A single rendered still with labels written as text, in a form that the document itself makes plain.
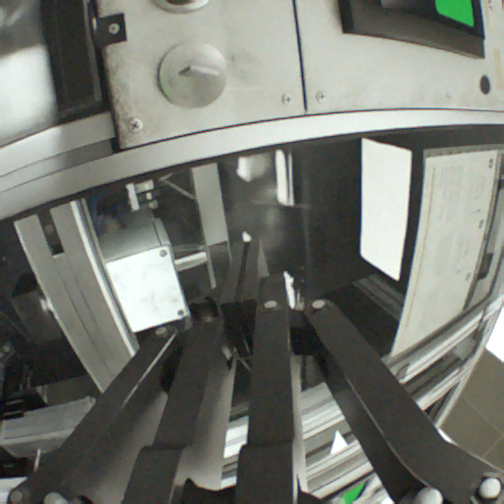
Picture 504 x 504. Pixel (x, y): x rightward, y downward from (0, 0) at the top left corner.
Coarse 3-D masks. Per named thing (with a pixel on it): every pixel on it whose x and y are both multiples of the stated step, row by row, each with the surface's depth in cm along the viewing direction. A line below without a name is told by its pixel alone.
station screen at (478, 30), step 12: (384, 0) 16; (396, 0) 16; (408, 0) 17; (420, 0) 17; (432, 0) 17; (480, 0) 19; (408, 12) 17; (420, 12) 17; (432, 12) 18; (480, 12) 19; (444, 24) 19; (456, 24) 19; (468, 24) 19; (480, 24) 20; (480, 36) 20
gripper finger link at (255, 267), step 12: (252, 240) 19; (252, 252) 17; (252, 264) 16; (264, 264) 19; (252, 276) 15; (264, 276) 17; (240, 288) 14; (252, 288) 14; (240, 300) 13; (252, 300) 13; (252, 312) 13; (252, 324) 13; (252, 336) 14; (252, 348) 14
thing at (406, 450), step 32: (320, 320) 11; (352, 352) 9; (352, 384) 8; (384, 384) 7; (352, 416) 8; (384, 416) 6; (416, 416) 6; (384, 448) 6; (416, 448) 5; (448, 448) 5; (384, 480) 6; (416, 480) 5; (448, 480) 4; (480, 480) 4
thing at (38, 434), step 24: (24, 384) 60; (0, 408) 48; (24, 408) 49; (48, 408) 50; (72, 408) 51; (0, 432) 43; (24, 432) 44; (48, 432) 45; (0, 456) 38; (24, 456) 44; (48, 456) 46; (336, 456) 52
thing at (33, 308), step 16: (32, 272) 40; (16, 288) 36; (32, 288) 36; (16, 304) 35; (32, 304) 36; (48, 304) 39; (32, 320) 37; (48, 320) 38; (32, 336) 38; (48, 336) 39
